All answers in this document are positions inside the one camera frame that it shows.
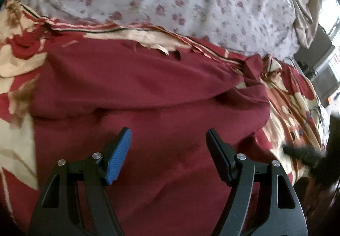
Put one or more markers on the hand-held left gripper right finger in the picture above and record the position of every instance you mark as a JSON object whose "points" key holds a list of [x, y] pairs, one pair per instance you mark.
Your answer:
{"points": [[219, 156]]}

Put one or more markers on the red and cream printed blanket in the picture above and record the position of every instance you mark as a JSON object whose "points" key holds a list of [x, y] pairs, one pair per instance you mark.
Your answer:
{"points": [[16, 129]]}

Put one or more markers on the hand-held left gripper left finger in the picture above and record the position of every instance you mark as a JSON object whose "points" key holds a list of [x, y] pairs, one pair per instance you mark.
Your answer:
{"points": [[118, 157]]}

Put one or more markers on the maroon garment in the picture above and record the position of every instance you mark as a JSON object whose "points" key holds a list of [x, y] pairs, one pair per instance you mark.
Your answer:
{"points": [[146, 92]]}

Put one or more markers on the grey box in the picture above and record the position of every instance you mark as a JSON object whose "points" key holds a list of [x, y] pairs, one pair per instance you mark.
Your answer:
{"points": [[318, 66]]}

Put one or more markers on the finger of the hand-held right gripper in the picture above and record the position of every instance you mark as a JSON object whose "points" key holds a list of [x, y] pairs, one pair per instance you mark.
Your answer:
{"points": [[300, 153]]}

